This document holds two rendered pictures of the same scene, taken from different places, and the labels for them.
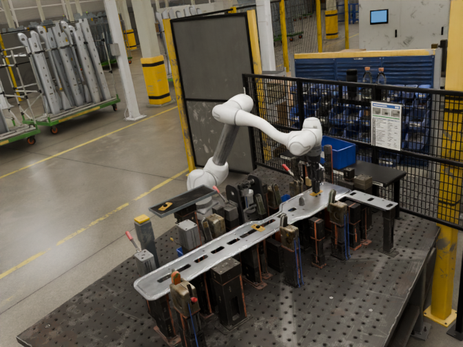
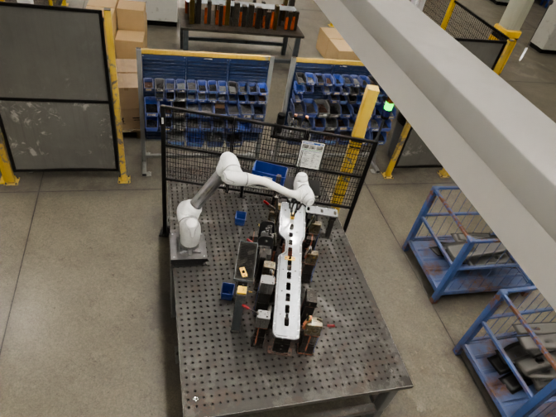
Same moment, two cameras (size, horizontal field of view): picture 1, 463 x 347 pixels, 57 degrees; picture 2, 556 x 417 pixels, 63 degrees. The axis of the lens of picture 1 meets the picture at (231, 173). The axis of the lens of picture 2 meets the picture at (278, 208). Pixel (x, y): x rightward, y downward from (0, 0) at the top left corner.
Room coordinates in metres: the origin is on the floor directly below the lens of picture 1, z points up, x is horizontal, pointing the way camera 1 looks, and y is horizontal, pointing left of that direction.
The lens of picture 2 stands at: (0.92, 2.05, 3.59)
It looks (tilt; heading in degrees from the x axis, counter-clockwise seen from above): 41 degrees down; 301
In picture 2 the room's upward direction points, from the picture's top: 12 degrees clockwise
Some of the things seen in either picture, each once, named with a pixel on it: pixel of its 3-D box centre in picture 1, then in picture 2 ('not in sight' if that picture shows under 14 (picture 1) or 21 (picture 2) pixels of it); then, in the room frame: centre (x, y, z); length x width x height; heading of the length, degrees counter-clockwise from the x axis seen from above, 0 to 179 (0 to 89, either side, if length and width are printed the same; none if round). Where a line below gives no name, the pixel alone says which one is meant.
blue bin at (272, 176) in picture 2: (331, 151); (269, 174); (2.72, -0.69, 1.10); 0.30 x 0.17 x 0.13; 28
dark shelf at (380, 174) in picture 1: (336, 164); (272, 181); (2.69, -0.72, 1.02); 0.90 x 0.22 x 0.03; 36
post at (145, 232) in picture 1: (150, 257); (238, 310); (1.99, 0.49, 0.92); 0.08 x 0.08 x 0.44; 36
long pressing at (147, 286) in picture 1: (255, 230); (290, 261); (1.98, -0.09, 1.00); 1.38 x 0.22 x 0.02; 126
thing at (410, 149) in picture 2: not in sight; (443, 114); (2.12, -3.53, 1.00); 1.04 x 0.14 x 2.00; 52
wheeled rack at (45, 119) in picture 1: (65, 82); not in sight; (9.53, 3.30, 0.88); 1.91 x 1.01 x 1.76; 144
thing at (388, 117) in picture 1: (386, 125); (310, 155); (2.51, -0.99, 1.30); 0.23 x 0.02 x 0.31; 36
